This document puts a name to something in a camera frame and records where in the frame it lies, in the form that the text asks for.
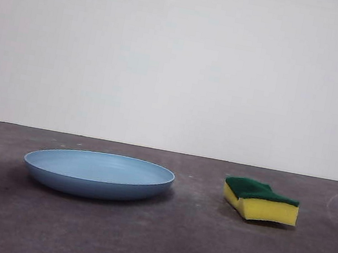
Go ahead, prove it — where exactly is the yellow sponge with green pad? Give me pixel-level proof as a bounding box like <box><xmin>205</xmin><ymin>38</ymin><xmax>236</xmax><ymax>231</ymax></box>
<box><xmin>218</xmin><ymin>174</ymin><xmax>303</xmax><ymax>229</ymax></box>

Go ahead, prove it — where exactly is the blue round plate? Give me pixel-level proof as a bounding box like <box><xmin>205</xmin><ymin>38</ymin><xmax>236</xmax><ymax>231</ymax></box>
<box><xmin>18</xmin><ymin>138</ymin><xmax>179</xmax><ymax>213</ymax></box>

